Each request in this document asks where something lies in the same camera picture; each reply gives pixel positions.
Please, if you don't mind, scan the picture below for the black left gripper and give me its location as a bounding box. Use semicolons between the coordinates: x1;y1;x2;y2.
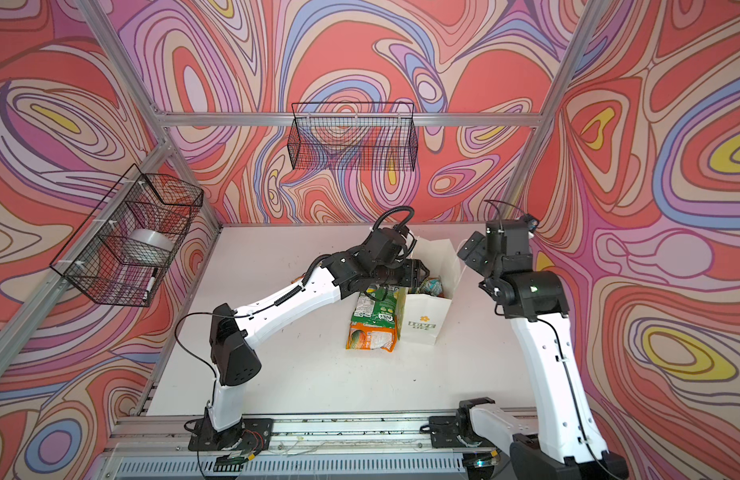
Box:
370;260;436;290

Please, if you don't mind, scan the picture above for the white paper bag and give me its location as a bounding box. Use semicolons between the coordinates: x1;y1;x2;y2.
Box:
398;239;464;346

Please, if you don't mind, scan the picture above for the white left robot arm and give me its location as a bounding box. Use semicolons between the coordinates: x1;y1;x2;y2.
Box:
202;206;429;433

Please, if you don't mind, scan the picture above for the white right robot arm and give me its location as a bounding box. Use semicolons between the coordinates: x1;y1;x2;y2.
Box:
458;212;629;479

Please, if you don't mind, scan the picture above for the teal snack bag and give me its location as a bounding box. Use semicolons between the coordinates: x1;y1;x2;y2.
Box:
415;277;445;298

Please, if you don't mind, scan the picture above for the green snack bag centre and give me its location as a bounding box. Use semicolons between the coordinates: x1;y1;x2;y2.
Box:
351;286;405;329

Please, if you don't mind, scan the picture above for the orange snack bag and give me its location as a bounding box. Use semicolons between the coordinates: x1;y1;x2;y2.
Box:
346;323;397;352

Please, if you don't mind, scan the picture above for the black marker pen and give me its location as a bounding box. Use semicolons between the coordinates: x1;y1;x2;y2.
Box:
143;274;156;304

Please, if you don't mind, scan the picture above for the silver tape roll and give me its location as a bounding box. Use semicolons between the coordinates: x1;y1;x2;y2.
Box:
129;228;174;254

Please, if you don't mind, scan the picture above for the black wire basket back wall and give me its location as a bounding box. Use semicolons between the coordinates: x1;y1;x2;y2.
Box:
287;101;419;172

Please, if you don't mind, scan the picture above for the black wire basket wall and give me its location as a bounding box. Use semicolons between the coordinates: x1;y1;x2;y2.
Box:
50;165;204;308
287;101;419;172

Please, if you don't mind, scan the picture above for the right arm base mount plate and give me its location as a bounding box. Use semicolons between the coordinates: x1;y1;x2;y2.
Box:
419;415;483;449

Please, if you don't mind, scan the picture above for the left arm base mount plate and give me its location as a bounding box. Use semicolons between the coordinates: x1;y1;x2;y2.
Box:
184;416;274;453

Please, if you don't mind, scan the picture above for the aluminium frame post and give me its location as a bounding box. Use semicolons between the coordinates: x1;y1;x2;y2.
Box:
502;0;611;204

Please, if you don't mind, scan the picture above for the black wire basket left wall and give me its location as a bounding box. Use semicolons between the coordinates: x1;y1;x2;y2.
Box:
50;165;204;308

